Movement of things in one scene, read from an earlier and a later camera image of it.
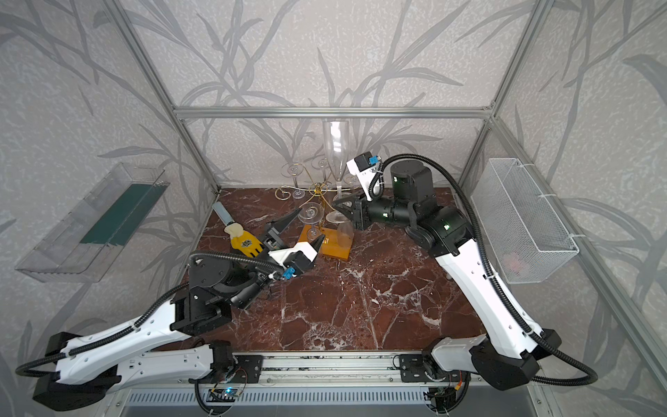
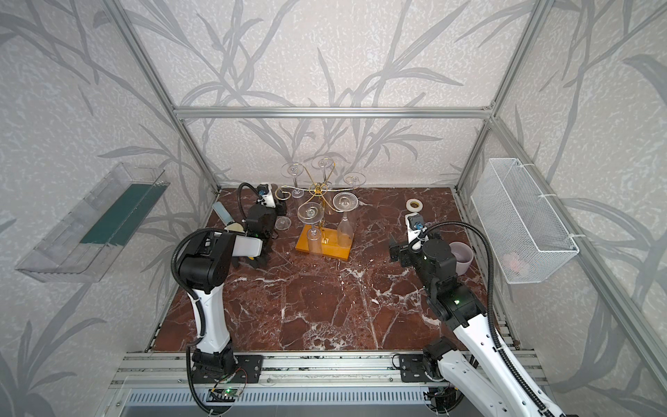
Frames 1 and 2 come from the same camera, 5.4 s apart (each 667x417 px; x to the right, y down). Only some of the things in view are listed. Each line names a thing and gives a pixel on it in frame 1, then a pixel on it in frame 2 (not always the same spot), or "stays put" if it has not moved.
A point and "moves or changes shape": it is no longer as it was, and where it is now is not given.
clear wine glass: x=323 y=162 stays put
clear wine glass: x=336 y=133 moves or changes shape
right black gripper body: x=362 y=214 to x=406 y=257
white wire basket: x=527 y=239 stays put
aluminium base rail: x=336 y=373 stays put
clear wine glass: x=351 y=180 stays put
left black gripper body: x=270 y=242 to x=271 y=216
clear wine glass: x=311 y=213 stays put
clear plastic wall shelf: x=81 y=245 stays put
